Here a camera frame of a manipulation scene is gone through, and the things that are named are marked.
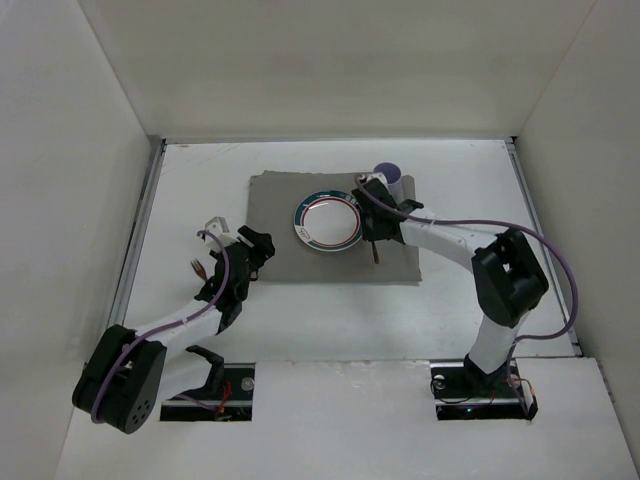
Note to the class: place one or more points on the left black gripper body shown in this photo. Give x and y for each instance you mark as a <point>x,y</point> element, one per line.
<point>220,279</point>

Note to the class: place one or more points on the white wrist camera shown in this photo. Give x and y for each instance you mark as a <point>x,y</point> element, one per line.
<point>366,177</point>
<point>216,234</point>

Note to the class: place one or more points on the brown wooden spoon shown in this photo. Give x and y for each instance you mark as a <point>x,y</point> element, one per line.
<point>375,253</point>

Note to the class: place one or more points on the grey cloth placemat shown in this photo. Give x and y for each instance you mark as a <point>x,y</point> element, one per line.
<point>272,202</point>

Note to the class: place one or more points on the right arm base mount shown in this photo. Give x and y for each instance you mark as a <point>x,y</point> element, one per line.
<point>459,396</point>

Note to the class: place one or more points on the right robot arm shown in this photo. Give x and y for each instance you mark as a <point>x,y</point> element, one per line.
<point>508,279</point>

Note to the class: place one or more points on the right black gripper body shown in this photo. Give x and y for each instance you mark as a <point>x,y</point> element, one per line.
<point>375,230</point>

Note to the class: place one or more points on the white plate green rim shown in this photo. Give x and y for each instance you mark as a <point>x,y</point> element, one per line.
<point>328,221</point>

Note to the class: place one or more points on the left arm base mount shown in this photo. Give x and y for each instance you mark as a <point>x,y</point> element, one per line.
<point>208,389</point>

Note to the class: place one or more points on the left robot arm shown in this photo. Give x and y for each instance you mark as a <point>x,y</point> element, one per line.
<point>130,370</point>

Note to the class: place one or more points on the purple plastic cup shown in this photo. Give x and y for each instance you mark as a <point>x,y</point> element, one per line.
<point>393,176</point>

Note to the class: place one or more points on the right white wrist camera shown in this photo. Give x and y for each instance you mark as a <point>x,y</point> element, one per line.
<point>366,177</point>

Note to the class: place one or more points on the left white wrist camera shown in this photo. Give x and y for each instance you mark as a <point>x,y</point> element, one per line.
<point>216,234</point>

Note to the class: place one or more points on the brown wooden fork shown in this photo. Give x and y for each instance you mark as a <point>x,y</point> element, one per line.
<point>199,270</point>

